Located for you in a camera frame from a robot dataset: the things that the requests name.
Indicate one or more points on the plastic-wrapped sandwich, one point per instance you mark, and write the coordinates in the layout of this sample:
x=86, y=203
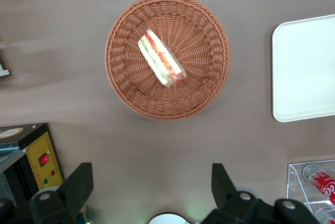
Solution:
x=161, y=57

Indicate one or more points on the black machine with yellow panel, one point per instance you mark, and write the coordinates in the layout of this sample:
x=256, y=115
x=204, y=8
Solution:
x=39, y=150

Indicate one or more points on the round brown wicker basket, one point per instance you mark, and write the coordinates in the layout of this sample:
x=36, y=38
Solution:
x=204, y=51

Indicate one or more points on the cream plastic tray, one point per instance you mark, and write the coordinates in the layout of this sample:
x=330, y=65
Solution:
x=303, y=69

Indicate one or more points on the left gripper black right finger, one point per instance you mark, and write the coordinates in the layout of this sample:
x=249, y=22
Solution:
x=225, y=195

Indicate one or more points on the clear acrylic can rack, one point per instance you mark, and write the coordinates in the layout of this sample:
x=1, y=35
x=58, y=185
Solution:
x=295, y=182

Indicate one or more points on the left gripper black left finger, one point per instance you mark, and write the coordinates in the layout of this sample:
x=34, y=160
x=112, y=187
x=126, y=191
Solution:
x=76, y=187

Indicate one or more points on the grey metal bracket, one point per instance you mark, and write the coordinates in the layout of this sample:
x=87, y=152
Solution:
x=4, y=71

